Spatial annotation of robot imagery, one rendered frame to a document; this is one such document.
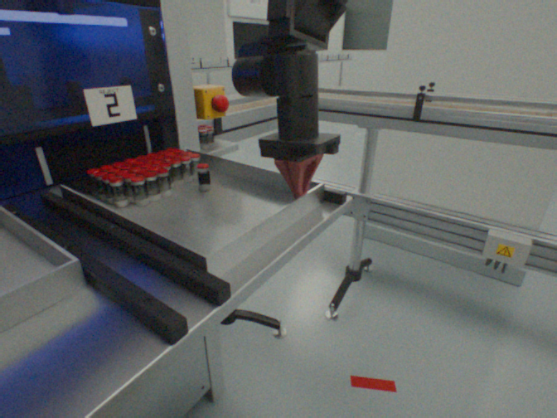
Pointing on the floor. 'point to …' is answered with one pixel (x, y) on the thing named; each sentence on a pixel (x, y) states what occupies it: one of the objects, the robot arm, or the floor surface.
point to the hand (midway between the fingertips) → (300, 196)
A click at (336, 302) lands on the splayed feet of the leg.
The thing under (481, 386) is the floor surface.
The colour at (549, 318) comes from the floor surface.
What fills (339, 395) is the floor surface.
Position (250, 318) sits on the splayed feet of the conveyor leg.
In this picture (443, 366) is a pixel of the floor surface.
